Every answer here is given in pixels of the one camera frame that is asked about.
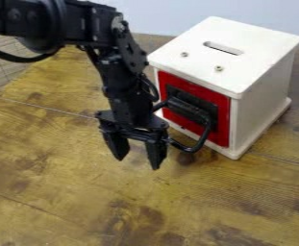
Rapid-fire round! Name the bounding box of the white wooden cabinet box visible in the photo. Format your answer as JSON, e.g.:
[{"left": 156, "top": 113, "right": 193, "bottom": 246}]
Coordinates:
[{"left": 149, "top": 16, "right": 299, "bottom": 160}]

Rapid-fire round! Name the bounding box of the red drawer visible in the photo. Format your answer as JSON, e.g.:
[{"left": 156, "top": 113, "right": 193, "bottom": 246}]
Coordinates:
[{"left": 156, "top": 71, "right": 231, "bottom": 147}]

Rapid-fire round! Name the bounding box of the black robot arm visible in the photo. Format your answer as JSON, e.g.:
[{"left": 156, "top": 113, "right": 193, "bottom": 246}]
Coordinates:
[{"left": 0, "top": 0, "right": 168, "bottom": 170}]

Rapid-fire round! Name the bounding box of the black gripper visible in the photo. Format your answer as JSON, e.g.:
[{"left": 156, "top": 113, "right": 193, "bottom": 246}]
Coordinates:
[{"left": 95, "top": 94, "right": 168, "bottom": 170}]

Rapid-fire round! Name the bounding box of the black metal drawer handle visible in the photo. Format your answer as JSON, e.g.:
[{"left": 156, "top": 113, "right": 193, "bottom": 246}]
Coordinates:
[{"left": 153, "top": 92, "right": 217, "bottom": 153}]

